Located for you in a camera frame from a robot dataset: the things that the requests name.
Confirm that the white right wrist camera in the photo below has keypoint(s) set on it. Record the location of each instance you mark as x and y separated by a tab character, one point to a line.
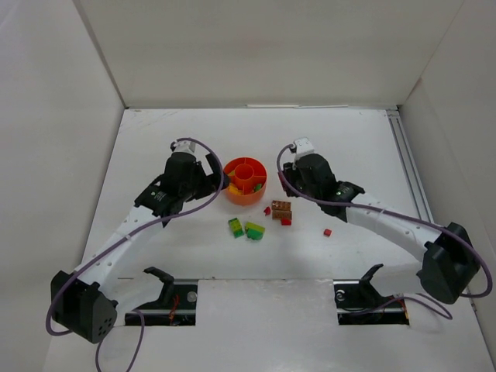
303	146

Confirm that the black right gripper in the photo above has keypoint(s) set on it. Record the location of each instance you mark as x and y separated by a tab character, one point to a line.
289	178

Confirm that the orange round divided container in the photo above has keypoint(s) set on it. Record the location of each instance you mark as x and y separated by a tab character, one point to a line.
244	173

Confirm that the lime sloped lego brick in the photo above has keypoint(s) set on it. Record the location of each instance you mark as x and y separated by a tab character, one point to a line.
255	227

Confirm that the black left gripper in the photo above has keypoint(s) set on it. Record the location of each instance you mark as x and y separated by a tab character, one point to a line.
211	170

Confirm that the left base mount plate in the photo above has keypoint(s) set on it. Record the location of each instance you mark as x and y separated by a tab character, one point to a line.
179	309

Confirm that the base mount plate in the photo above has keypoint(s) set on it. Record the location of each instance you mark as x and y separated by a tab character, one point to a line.
356	307
179	309

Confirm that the brown upturned lego plate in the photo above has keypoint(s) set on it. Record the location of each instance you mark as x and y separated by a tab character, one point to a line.
281	214

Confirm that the lime square lego brick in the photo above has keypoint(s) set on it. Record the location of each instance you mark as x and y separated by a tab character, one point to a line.
237	231

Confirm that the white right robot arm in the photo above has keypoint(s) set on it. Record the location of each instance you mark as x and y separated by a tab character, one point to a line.
445	261

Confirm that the aluminium rail right side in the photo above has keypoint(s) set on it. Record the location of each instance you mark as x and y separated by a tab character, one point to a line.
408	163

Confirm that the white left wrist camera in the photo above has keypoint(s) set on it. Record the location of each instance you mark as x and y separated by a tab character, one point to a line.
183	146

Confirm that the green curved lego brick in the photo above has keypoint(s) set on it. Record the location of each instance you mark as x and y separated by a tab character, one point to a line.
254	234

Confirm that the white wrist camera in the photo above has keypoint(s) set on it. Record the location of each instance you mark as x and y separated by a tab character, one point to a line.
183	146
303	146

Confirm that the brown studded lego plate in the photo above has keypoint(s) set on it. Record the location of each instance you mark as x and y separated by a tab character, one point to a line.
281	205

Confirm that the dark green flat lego plate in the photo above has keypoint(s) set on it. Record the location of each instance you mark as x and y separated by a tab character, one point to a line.
234	222

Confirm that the yellow square lego brick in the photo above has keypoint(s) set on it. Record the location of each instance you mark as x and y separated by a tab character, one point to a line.
234	190

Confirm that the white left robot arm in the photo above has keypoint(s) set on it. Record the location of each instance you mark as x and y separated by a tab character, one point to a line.
91	299

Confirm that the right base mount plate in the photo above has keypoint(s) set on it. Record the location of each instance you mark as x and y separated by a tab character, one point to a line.
356	307

